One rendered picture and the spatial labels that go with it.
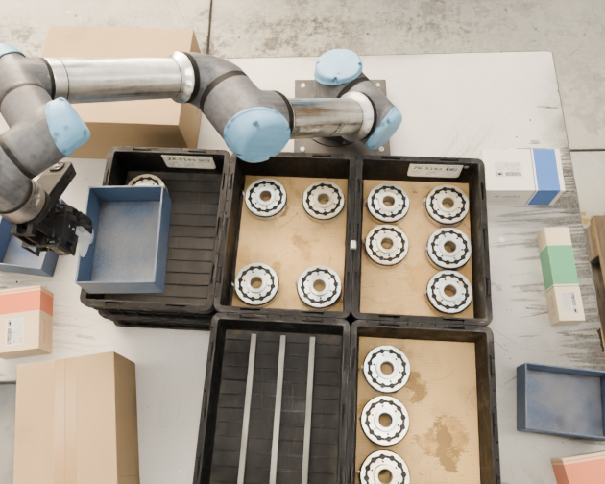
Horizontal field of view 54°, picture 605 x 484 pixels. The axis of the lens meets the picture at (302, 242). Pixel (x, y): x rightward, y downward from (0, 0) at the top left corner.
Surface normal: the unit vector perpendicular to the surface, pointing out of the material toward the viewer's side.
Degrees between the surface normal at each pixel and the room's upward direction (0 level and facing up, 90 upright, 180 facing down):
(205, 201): 0
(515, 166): 0
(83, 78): 54
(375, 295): 0
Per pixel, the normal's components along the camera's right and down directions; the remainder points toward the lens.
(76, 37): -0.04, -0.35
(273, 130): 0.49, 0.76
